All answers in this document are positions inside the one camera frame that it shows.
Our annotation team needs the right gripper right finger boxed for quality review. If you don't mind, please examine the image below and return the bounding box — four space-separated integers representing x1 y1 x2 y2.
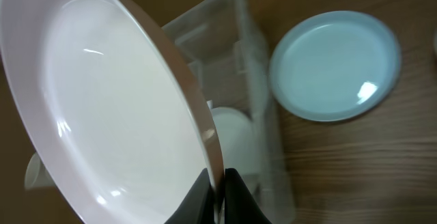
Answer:
225 168 271 224

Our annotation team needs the clear plastic storage container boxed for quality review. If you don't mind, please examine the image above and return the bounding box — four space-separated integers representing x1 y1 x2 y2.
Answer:
163 0 296 223

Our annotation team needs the grey plate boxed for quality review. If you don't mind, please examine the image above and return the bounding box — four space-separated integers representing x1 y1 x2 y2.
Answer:
211 107 261 176

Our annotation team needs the pink plate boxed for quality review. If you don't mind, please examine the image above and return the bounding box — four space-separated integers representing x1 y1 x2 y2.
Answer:
1 0 224 223

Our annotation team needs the light blue plate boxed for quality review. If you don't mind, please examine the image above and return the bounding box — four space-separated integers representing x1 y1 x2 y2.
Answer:
269 11 401 122

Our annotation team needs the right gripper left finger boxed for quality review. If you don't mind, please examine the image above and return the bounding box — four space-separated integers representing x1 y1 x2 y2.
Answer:
165 169 215 224

